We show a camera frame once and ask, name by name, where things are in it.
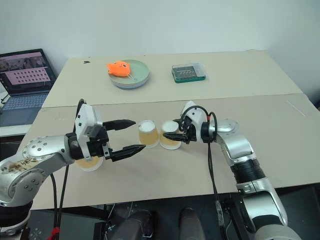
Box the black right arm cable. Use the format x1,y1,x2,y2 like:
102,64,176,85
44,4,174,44
180,105,226,240

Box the green screwdriver bit box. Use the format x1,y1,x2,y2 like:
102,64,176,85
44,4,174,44
171,62,209,84

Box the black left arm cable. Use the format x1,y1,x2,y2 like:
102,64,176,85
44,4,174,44
49,98,88,240

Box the pale plate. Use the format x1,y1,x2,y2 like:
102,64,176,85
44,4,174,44
109,74,152,90

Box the grey laptop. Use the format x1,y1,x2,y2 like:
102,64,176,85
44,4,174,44
0,48,58,129

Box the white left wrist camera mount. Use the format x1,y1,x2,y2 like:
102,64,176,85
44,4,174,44
74,103,104,161

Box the tan paper cup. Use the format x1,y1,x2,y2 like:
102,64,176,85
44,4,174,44
159,120,182,151
74,154,105,173
137,119,160,149

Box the sage green plate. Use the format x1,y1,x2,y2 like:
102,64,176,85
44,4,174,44
109,59,151,85

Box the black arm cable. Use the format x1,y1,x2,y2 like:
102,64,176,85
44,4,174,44
49,98,88,240
180,105,226,240

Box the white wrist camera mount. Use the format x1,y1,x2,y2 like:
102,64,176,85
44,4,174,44
74,103,104,161
181,100,209,131

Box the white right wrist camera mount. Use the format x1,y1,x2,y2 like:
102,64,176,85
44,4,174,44
181,100,209,131

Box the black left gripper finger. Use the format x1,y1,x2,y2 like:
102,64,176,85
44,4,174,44
102,119,137,132
109,144,147,163

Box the dark rounded shape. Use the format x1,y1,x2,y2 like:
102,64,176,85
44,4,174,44
179,206,205,240
116,210,156,240

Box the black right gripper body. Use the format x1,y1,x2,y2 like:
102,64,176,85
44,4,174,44
178,115,201,145

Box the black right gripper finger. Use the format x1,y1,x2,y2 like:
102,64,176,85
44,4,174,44
162,132,188,143

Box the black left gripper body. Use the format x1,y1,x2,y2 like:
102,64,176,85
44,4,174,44
87,121,113,161

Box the orange plush fish toy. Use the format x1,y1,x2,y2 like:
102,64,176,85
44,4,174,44
106,60,139,82

